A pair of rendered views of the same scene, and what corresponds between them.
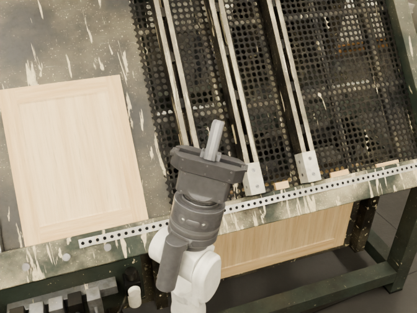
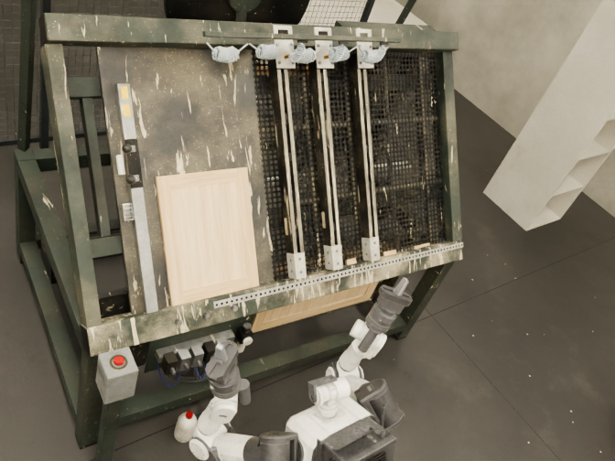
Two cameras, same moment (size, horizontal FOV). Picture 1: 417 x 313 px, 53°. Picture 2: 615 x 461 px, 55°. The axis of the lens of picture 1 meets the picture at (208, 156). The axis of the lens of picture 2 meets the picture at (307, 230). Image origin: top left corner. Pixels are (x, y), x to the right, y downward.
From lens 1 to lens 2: 1.53 m
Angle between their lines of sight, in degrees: 22
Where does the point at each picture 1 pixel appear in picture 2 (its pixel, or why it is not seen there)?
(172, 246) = (375, 333)
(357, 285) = not seen: hidden behind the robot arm
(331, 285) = not seen: hidden behind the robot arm
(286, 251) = (329, 305)
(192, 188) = (387, 306)
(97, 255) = (225, 314)
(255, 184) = (337, 262)
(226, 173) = (405, 302)
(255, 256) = (305, 308)
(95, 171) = (224, 247)
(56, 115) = (199, 199)
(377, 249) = not seen: hidden behind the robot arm
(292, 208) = (358, 280)
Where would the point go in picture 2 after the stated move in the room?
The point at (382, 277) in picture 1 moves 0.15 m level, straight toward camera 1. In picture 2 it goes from (396, 327) to (391, 344)
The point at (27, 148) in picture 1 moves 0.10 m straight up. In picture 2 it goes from (177, 227) to (180, 209)
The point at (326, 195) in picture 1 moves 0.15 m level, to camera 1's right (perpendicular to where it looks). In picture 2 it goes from (380, 271) to (404, 272)
